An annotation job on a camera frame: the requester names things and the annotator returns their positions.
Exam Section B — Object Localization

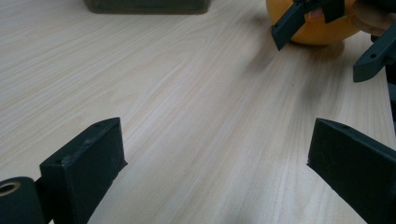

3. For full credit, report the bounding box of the smoky transparent storage box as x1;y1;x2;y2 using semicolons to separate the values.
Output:
83;0;212;15

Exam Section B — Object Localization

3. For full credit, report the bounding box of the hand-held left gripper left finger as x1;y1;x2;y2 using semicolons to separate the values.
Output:
39;117;128;224

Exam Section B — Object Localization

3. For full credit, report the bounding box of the orange fruit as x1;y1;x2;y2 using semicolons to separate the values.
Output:
265;0;363;47

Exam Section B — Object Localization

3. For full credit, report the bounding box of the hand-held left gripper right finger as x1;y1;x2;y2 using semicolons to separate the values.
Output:
306;118;396;224

